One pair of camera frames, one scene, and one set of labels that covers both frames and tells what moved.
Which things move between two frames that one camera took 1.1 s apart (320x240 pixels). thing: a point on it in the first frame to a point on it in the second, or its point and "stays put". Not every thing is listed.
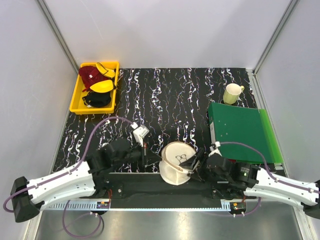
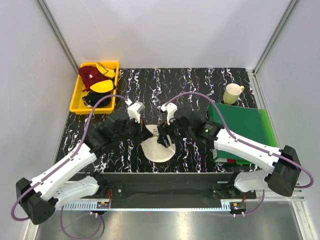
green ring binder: x=231 y=123 stays put
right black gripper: x=190 y=164 to x=162 y=139
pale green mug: x=231 y=93 stays put
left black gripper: x=148 y=157 to x=143 y=133
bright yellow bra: x=104 y=86 stays put
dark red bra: x=90 y=75 stays put
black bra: x=97 y=99 stays put
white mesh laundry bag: x=173 y=154 to x=154 y=151
